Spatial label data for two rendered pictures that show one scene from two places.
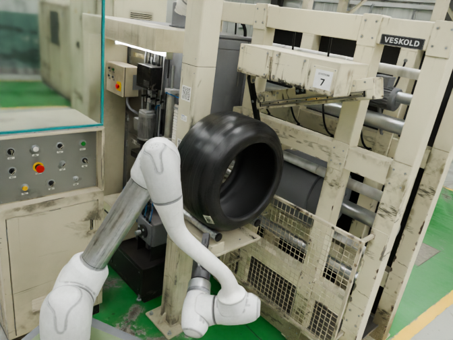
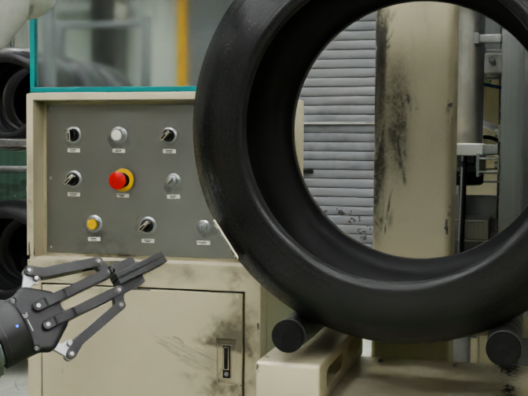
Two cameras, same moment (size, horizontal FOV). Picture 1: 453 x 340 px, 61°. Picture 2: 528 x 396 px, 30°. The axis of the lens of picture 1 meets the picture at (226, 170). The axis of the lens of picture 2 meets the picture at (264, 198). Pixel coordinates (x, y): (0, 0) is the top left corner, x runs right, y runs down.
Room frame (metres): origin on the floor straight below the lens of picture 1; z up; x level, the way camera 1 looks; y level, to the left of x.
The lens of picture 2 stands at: (0.95, -1.12, 1.15)
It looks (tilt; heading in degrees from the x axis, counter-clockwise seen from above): 3 degrees down; 60
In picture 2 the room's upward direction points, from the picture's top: straight up
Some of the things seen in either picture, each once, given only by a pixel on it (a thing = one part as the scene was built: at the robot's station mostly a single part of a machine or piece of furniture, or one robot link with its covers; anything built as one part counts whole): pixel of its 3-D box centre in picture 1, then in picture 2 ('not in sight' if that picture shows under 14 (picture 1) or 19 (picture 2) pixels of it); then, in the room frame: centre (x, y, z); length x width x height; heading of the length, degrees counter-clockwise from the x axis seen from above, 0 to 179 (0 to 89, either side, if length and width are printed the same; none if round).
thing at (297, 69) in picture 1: (297, 68); not in sight; (1.97, -0.28, 1.71); 0.61 x 0.25 x 0.15; 45
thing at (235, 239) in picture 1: (214, 231); (407, 388); (1.85, 0.02, 0.80); 0.37 x 0.36 x 0.02; 135
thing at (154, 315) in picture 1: (173, 316); not in sight; (2.02, 0.21, 0.02); 0.27 x 0.27 x 0.04; 45
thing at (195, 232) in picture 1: (195, 232); (314, 357); (1.75, 0.12, 0.83); 0.36 x 0.09 x 0.06; 45
